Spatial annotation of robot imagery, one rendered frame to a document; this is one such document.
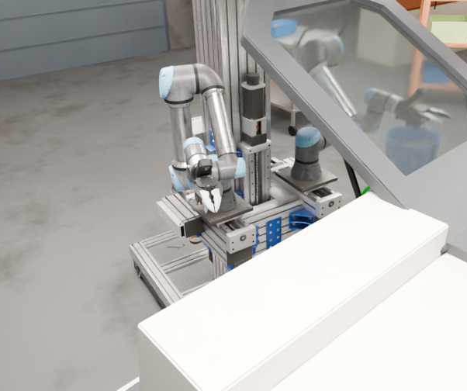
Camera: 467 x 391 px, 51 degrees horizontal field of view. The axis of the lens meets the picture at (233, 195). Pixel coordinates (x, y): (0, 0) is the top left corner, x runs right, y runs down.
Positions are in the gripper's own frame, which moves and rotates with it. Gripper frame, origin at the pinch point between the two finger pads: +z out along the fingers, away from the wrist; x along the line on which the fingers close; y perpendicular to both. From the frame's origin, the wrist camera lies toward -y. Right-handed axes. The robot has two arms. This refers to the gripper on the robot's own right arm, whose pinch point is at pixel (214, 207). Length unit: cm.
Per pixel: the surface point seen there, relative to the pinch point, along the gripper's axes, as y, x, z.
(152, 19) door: 267, -64, -738
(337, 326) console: -26, -9, 61
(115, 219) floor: 194, 34, -190
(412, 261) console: -26, -32, 50
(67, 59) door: 306, 85, -683
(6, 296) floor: 180, 110, -116
